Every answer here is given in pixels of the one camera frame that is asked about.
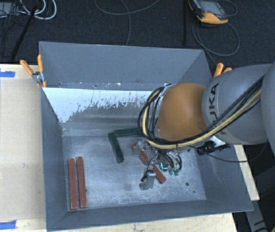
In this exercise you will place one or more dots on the red-brown flat block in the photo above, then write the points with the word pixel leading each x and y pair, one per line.
pixel 72 185
pixel 81 182
pixel 160 175

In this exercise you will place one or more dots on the grey metal bin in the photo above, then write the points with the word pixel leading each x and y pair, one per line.
pixel 108 178

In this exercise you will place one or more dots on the black cylinder on white bracket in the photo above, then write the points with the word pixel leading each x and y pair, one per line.
pixel 208 148

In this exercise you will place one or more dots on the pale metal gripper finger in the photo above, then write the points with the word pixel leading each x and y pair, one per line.
pixel 149 180
pixel 141 147

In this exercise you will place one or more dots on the dark green flat block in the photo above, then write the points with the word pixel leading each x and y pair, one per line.
pixel 117 150

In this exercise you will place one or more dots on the pale wood flat board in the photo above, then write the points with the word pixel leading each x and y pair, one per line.
pixel 21 149

